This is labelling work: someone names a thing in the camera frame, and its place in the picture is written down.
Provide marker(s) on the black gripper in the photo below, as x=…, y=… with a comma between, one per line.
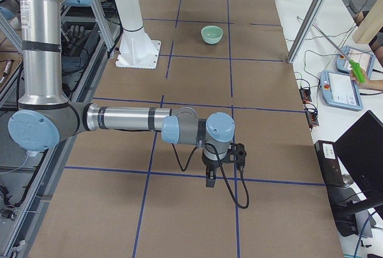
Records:
x=209, y=163

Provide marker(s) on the black computer box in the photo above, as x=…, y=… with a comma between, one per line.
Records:
x=349, y=212

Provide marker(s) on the far blue teach pendant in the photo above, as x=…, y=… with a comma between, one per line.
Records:
x=366, y=59

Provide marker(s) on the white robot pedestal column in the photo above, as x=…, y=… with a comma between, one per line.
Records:
x=137, y=49

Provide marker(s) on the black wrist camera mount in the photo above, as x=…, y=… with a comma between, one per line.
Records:
x=236, y=154

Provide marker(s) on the aluminium frame post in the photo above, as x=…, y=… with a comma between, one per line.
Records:
x=304, y=29

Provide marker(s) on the black monitor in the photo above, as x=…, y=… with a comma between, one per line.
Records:
x=360, y=151

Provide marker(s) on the silver reacher grabber tool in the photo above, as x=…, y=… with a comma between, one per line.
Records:
x=355, y=66

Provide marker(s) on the black orange power strip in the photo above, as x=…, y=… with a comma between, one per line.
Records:
x=311, y=113
x=305, y=94

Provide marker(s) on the near blue teach pendant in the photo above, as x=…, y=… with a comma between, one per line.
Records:
x=339, y=91

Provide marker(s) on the blue teach pendant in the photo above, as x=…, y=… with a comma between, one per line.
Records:
x=366, y=59
x=339, y=91

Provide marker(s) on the green ceramic bowl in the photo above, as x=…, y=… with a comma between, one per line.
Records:
x=211, y=34

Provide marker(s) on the person's hand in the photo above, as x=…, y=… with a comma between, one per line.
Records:
x=367, y=84

